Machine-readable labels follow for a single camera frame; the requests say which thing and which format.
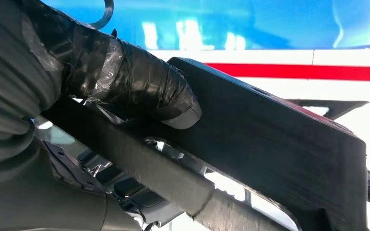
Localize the blue metal shelving rack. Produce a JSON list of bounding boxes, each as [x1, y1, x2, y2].
[[41, 0, 370, 51]]

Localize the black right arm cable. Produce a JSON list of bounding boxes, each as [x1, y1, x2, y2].
[[87, 0, 115, 30]]

